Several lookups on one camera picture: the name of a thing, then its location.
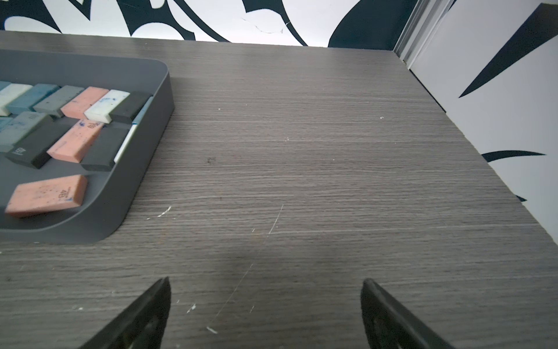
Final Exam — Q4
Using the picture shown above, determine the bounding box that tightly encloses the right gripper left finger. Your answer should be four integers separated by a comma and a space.
81, 277, 171, 348

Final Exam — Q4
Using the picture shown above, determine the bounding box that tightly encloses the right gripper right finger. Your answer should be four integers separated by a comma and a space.
360, 279, 453, 348

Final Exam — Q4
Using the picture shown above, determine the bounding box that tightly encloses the dark grey storage tray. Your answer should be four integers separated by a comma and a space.
1, 49, 174, 244

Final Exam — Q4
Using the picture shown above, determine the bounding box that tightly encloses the pink eraser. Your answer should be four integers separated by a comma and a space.
61, 87, 109, 119
4, 174, 88, 218
47, 119, 105, 164

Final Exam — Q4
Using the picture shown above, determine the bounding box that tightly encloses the black eraser pair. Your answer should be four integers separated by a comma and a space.
81, 127, 129, 172
5, 123, 71, 169

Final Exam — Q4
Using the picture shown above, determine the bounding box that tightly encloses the blue eraser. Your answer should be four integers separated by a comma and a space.
132, 96, 153, 125
0, 116, 13, 130
0, 81, 11, 90
7, 84, 60, 115

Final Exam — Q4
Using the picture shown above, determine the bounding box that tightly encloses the grey-blue eraser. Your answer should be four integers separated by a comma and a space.
1, 111, 53, 153

